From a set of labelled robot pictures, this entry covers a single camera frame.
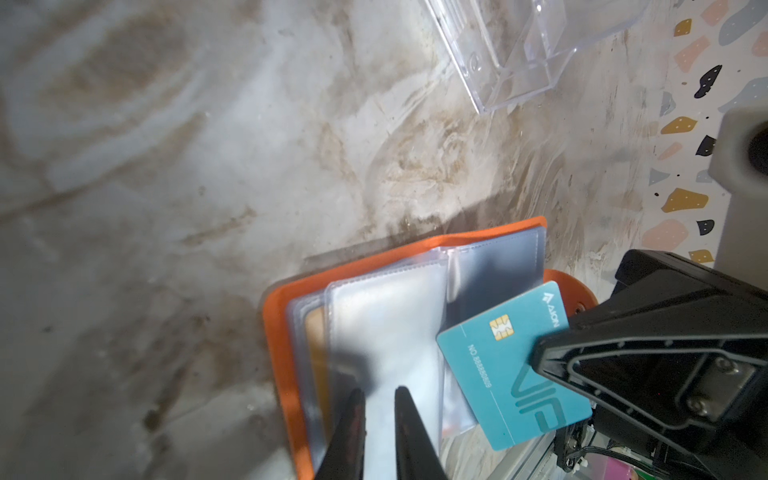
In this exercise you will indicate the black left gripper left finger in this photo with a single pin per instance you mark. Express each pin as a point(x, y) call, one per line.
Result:
point(344, 458)

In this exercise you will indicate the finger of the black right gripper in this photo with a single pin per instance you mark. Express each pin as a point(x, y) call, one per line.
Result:
point(679, 351)

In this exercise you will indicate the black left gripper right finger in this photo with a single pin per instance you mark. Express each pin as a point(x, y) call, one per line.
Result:
point(416, 459)

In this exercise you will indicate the orange card holder wallet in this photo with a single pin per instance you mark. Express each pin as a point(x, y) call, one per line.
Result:
point(383, 314)

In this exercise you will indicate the clear acrylic card stand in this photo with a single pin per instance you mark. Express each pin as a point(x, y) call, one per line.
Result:
point(509, 51)

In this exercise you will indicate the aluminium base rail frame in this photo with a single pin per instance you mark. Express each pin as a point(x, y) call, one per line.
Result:
point(534, 459)

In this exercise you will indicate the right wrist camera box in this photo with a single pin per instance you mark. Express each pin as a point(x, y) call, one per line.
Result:
point(739, 165)

